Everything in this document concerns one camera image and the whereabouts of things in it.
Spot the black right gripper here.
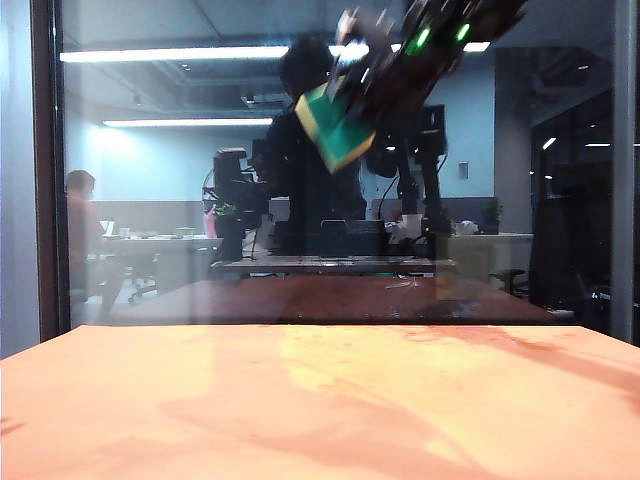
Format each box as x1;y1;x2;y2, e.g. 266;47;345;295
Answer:
325;28;454;135

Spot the green and white sponge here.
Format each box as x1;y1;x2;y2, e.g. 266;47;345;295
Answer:
293;77;378;176

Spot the large glass window pane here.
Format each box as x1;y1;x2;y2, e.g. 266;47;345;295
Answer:
53;0;617;327

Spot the grey window frame post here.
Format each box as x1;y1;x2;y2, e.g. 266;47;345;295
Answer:
607;0;637;347

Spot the dark brown window frame post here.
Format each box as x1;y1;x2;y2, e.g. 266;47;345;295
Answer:
28;0;71;344

